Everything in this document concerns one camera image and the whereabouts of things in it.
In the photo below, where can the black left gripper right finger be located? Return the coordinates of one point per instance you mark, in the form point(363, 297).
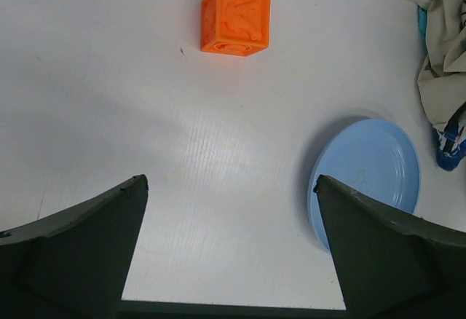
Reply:
point(391, 264)

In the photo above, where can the orange toy cube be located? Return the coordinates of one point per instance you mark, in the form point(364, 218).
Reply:
point(235, 27)

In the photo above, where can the blue patterned cloth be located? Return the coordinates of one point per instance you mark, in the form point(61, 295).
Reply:
point(450, 142)

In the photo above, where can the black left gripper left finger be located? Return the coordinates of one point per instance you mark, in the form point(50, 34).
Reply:
point(74, 263)

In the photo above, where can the light blue plate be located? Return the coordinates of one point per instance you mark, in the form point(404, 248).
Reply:
point(374, 157)

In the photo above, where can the beige zippered cloth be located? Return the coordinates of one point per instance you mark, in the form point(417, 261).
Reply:
point(441, 81)

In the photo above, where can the teal cloth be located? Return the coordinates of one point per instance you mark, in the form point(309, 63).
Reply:
point(422, 21)

